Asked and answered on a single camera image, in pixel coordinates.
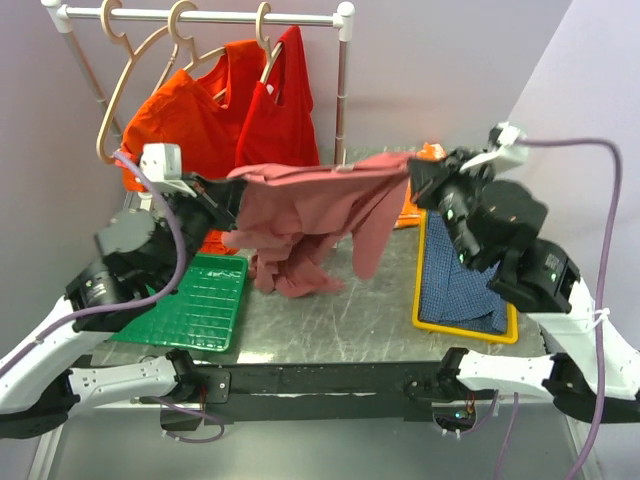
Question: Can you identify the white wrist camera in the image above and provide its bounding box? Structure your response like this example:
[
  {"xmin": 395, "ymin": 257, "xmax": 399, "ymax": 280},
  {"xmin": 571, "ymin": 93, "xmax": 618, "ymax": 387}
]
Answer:
[
  {"xmin": 460, "ymin": 122, "xmax": 529, "ymax": 175},
  {"xmin": 139, "ymin": 143, "xmax": 184, "ymax": 193}
]

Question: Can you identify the dusty pink t shirt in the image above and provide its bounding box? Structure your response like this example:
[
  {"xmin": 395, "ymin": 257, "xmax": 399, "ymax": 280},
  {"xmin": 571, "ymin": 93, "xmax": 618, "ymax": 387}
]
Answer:
[{"xmin": 222, "ymin": 152, "xmax": 410, "ymax": 298}]

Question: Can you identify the orange white patterned shirt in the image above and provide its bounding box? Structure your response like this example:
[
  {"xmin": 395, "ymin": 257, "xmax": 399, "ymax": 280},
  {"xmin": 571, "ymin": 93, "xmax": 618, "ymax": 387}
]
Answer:
[{"xmin": 394, "ymin": 143, "xmax": 446, "ymax": 230}]

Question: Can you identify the orange t shirt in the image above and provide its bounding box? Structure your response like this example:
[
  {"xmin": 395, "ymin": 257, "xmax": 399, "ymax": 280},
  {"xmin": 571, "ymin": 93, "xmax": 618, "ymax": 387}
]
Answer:
[{"xmin": 121, "ymin": 39, "xmax": 269, "ymax": 256}]

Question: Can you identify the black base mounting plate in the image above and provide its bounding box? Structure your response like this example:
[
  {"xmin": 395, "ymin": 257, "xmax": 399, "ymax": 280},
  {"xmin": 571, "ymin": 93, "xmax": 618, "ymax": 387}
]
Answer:
[{"xmin": 138, "ymin": 362, "xmax": 494, "ymax": 426}]

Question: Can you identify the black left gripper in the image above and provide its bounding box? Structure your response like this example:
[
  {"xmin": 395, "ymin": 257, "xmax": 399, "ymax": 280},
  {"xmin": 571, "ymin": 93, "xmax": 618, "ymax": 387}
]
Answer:
[{"xmin": 157, "ymin": 169, "xmax": 248, "ymax": 290}]

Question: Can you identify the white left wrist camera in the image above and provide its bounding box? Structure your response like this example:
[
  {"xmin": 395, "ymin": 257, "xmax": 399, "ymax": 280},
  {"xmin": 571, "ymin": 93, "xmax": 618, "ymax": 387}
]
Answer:
[{"xmin": 139, "ymin": 143, "xmax": 184, "ymax": 193}]

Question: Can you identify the beige hanger with orange shirt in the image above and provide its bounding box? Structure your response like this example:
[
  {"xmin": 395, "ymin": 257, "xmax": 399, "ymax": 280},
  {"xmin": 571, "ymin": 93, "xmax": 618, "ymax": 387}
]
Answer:
[{"xmin": 167, "ymin": 0, "xmax": 227, "ymax": 73}]

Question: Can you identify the beige hanger with red shirt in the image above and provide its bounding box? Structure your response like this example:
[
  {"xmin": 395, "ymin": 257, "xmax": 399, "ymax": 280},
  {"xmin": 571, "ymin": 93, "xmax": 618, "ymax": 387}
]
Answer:
[{"xmin": 255, "ymin": 1, "xmax": 282, "ymax": 85}]

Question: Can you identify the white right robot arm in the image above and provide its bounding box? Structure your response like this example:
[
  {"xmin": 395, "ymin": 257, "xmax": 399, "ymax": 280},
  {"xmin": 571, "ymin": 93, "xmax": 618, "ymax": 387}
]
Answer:
[{"xmin": 408, "ymin": 156, "xmax": 639, "ymax": 424}]

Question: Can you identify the green plastic tray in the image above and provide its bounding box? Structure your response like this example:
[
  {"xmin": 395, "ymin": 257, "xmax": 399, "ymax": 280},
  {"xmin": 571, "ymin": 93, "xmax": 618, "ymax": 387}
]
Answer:
[{"xmin": 111, "ymin": 254, "xmax": 248, "ymax": 353}]

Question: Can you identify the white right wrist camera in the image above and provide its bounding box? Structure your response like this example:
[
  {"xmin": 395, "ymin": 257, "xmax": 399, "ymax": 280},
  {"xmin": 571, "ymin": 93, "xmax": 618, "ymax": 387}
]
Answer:
[{"xmin": 460, "ymin": 122, "xmax": 529, "ymax": 175}]

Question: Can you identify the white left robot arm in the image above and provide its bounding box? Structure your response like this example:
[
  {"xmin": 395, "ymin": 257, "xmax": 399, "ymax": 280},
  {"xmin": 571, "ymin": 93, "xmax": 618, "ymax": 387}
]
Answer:
[{"xmin": 1, "ymin": 174, "xmax": 247, "ymax": 439}]

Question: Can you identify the blue checked shirt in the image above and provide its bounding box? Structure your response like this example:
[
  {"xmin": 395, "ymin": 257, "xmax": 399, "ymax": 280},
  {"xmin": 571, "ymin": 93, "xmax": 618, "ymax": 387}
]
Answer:
[{"xmin": 419, "ymin": 212, "xmax": 508, "ymax": 335}]

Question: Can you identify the yellow plastic tray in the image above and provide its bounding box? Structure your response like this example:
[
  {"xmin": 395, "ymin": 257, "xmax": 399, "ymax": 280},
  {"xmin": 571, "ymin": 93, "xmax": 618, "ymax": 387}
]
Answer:
[{"xmin": 411, "ymin": 211, "xmax": 519, "ymax": 344}]

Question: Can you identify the red t shirt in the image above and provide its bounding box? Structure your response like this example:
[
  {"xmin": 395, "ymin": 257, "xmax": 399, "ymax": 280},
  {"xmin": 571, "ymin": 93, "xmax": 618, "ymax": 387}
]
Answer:
[{"xmin": 235, "ymin": 25, "xmax": 319, "ymax": 167}]

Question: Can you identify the white clothes rack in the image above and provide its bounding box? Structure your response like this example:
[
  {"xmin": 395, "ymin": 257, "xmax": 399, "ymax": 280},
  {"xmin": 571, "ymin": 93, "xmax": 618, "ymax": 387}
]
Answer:
[{"xmin": 41, "ymin": 1, "xmax": 356, "ymax": 165}]

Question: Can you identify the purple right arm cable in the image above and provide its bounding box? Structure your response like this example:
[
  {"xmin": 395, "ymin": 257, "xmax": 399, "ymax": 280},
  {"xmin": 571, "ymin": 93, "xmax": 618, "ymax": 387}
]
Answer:
[{"xmin": 492, "ymin": 138, "xmax": 624, "ymax": 480}]

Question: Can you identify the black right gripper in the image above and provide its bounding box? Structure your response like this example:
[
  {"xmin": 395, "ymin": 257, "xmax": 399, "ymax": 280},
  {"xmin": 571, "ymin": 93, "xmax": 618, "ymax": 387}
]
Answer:
[{"xmin": 409, "ymin": 144, "xmax": 495, "ymax": 268}]

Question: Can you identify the empty beige hanger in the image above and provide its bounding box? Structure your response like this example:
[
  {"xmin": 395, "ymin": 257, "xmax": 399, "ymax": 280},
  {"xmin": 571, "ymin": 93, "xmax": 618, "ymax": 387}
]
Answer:
[{"xmin": 96, "ymin": 0, "xmax": 196, "ymax": 164}]

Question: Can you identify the aluminium frame rail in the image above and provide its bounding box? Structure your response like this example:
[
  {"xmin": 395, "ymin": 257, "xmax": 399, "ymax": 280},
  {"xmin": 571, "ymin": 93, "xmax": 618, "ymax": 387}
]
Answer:
[{"xmin": 27, "ymin": 394, "xmax": 201, "ymax": 480}]

